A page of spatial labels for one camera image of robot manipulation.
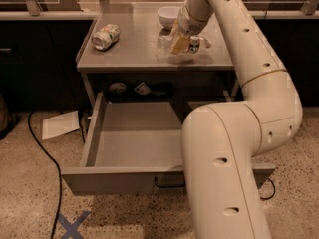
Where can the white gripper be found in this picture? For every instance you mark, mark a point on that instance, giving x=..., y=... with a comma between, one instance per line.
x=189, y=25

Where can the clear plastic water bottle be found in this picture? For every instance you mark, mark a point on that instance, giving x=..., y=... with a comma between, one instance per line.
x=197, y=44

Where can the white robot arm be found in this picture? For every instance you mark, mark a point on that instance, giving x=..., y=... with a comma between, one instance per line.
x=219, y=140

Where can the open grey top drawer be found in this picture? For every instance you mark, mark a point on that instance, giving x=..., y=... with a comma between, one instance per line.
x=128, y=145

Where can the white ceramic bowl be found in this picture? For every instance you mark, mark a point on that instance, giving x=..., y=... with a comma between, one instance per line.
x=167, y=16

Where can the grey metal cabinet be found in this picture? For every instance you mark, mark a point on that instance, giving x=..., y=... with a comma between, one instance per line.
x=202, y=77

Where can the dark items under tabletop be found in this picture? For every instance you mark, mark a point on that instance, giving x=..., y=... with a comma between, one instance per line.
x=121, y=92

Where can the white paper sheet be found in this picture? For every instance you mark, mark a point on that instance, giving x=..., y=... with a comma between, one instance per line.
x=60, y=124

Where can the blue tape cross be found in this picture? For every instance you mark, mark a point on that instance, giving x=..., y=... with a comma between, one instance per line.
x=71, y=229

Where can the metal drawer handle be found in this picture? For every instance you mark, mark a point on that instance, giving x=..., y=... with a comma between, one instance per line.
x=158, y=185

